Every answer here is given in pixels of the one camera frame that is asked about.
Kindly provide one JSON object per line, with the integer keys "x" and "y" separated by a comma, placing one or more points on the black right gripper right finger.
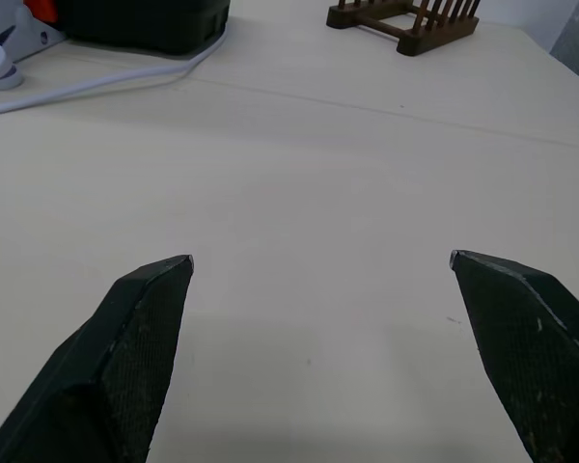
{"x": 535, "y": 357}

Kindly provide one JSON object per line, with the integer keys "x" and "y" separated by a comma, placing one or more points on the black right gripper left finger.
{"x": 111, "y": 366}

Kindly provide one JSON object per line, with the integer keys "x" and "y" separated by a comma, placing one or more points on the black box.
{"x": 149, "y": 21}

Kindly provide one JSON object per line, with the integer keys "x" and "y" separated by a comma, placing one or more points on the brown wooden dish rack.
{"x": 405, "y": 21}

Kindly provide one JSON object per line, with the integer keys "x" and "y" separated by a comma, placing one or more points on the orange object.
{"x": 41, "y": 9}

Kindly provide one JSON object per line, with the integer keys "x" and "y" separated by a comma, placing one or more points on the white clamp bracket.
{"x": 26, "y": 31}

